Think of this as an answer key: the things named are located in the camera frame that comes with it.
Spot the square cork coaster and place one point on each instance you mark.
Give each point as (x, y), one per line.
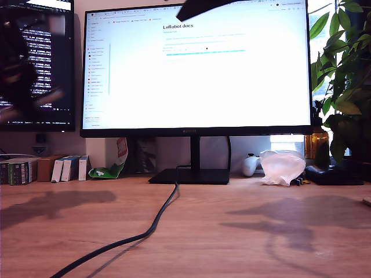
(367, 201)

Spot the black leather wallet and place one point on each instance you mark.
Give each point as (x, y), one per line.
(333, 175)

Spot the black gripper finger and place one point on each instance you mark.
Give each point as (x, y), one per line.
(200, 7)

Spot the black rectangular planter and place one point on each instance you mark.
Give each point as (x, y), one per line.
(358, 165)

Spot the dark patterned package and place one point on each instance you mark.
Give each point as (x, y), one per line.
(146, 156)

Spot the grey wall device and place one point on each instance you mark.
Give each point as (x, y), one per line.
(40, 150)

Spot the white crumpled plastic bag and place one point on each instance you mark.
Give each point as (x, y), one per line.
(281, 168)

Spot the white and blue box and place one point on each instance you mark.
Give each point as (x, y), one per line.
(68, 171)
(83, 169)
(57, 172)

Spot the brown cardboard box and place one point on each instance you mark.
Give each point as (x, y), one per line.
(46, 168)

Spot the amber pump bottle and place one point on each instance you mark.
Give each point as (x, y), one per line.
(317, 144)

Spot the stack of green black boxes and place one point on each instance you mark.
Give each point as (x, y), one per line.
(17, 172)

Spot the black monitor with terminal text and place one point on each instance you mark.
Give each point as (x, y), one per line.
(58, 58)

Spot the black Huawei computer monitor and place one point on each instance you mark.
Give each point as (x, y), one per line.
(203, 87)

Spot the black wall socket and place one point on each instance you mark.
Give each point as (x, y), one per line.
(41, 139)

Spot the white game controller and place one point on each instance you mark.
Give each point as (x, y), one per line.
(250, 166)

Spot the green white snack bag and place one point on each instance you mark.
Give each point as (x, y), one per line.
(113, 171)

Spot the bunch of keys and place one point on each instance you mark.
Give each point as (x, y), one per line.
(300, 181)

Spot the green leafy plant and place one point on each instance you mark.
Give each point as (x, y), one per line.
(347, 72)

